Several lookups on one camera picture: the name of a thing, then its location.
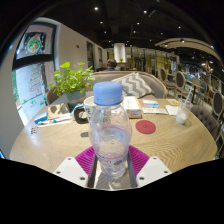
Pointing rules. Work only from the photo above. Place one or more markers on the white mug with black print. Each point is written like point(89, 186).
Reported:
point(87, 106)

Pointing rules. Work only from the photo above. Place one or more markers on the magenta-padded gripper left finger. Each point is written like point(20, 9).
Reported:
point(71, 168)

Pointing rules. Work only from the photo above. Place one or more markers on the person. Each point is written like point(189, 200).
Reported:
point(110, 65)

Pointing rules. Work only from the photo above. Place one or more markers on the yellow code card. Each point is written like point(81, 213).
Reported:
point(172, 102)

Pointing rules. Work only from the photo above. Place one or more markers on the flat round red coaster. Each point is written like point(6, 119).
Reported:
point(145, 127)

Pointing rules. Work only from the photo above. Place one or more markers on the white and teal pen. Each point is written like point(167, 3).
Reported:
point(55, 120)

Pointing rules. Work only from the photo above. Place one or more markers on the clear plastic cup with straw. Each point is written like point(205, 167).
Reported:
point(182, 116)

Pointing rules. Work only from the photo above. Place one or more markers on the white paper napkin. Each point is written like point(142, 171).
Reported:
point(172, 110)

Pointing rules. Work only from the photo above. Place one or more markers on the grey tufted chair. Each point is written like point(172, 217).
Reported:
point(205, 120)

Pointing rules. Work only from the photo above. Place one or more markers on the brown kraft notebook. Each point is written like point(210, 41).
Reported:
point(57, 111)

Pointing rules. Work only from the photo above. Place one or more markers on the ceiling spot lights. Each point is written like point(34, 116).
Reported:
point(96, 8)

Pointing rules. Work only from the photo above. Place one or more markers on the green potted plant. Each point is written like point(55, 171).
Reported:
point(71, 81)

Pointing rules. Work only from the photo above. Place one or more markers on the clear blue-capped water bottle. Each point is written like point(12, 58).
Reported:
point(110, 133)

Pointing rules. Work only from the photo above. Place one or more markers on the group of dining chairs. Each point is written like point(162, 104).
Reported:
point(180, 80)

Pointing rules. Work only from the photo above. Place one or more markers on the grey chevron cushion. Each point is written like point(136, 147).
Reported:
point(133, 85)

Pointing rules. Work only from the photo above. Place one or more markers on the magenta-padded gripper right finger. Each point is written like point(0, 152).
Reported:
point(151, 170)

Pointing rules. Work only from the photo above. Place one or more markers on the white and orange carton box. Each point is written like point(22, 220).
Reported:
point(131, 106)

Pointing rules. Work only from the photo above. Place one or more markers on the white printed leaflet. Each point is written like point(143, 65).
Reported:
point(155, 110)

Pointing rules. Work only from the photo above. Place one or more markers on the curved grey sofa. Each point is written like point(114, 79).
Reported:
point(103, 76)

